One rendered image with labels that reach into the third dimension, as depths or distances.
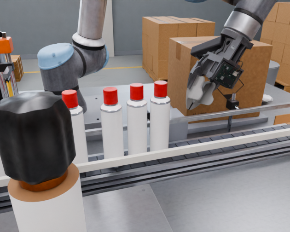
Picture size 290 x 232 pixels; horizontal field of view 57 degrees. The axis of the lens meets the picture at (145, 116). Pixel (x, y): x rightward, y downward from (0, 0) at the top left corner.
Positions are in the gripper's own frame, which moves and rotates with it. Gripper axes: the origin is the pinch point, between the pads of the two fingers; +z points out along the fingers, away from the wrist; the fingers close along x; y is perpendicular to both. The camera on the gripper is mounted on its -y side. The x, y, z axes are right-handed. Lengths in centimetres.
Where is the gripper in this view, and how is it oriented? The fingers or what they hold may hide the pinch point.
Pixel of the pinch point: (189, 104)
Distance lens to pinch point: 71.9
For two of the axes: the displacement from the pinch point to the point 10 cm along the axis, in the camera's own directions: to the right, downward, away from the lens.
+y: 3.0, 4.0, -8.7
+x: 8.3, 3.4, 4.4
